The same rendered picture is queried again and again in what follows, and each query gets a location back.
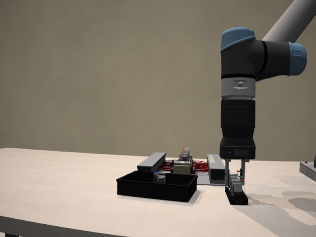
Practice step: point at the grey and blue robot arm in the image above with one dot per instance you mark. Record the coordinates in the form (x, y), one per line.
(243, 56)

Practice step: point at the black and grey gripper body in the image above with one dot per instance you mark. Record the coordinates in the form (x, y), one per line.
(237, 118)

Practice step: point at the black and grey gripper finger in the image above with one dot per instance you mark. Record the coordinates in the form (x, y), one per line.
(227, 171)
(242, 169)

